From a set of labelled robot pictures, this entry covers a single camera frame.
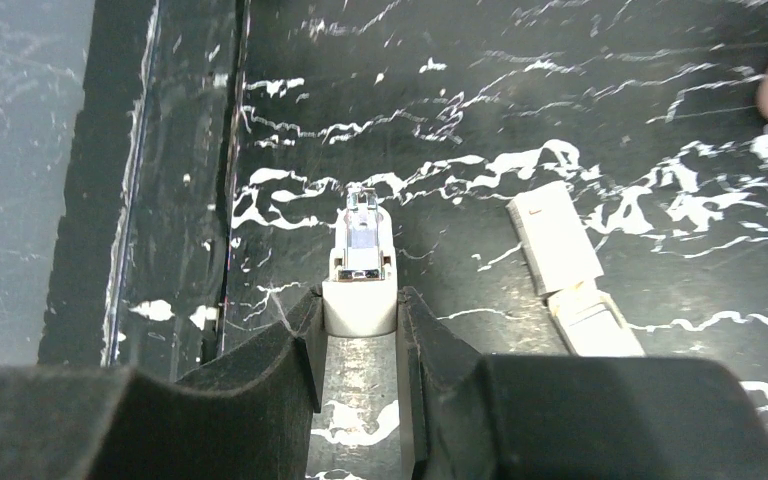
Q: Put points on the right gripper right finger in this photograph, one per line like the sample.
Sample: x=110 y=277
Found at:
x=469 y=415

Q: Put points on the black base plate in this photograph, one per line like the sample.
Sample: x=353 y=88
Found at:
x=140 y=254

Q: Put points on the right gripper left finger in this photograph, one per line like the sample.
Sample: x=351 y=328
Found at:
x=244 y=415

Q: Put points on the white mini stapler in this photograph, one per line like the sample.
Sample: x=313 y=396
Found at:
x=360 y=291

